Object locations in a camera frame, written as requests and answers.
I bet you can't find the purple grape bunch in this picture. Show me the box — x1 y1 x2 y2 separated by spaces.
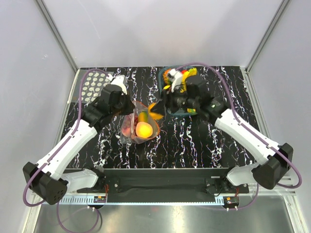
131 114 138 128

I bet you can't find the clear sheet with white dots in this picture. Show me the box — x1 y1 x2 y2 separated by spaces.
67 69 110 104

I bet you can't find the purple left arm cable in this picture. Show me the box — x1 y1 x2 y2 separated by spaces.
22 68 114 232

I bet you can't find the orange pineapple toy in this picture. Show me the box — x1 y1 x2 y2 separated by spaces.
162 69 172 85

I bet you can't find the white slotted cable duct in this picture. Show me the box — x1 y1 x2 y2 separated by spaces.
59 195 224 206

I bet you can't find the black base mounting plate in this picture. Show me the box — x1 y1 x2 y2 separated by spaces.
77 167 250 195

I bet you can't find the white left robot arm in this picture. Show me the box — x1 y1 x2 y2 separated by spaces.
22 83 135 207

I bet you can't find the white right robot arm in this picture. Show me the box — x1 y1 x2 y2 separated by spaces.
148 75 294 193

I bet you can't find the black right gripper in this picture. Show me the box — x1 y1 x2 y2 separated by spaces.
151 83 199 117

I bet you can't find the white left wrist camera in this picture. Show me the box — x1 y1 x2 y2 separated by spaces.
111 75 127 95

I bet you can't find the clear zip top bag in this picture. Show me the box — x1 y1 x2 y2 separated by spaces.
120 101 160 144

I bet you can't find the yellow green mango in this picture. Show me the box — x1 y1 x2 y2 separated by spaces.
138 111 149 123

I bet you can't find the aluminium frame rail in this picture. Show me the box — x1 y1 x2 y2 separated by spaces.
211 176 296 196

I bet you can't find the transparent blue plastic fruit tray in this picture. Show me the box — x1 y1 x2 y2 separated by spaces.
158 66 200 116

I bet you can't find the pink peach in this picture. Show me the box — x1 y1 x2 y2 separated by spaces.
121 119 132 137

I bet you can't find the yellow banana bunch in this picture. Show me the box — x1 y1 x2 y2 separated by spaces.
182 68 197 83

